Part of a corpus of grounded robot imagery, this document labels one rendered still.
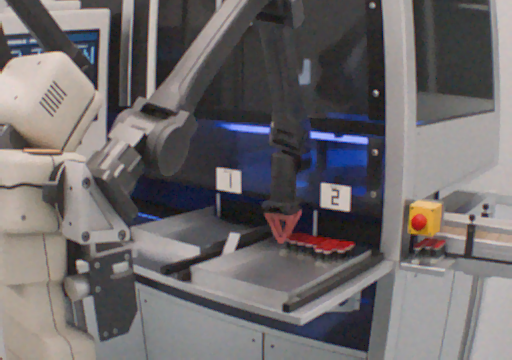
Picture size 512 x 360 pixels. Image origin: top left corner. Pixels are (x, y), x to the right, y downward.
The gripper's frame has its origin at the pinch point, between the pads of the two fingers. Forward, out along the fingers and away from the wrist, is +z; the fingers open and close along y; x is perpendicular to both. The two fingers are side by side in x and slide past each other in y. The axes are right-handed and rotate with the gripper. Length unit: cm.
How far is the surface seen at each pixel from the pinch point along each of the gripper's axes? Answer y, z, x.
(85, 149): 19, -14, 74
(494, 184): 479, 68, -54
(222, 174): 22.8, -9.4, 26.5
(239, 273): -10.6, 6.3, 6.1
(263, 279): -12.2, 6.4, -0.3
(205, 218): 29.6, 5.5, 35.6
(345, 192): 12.7, -9.3, -11.2
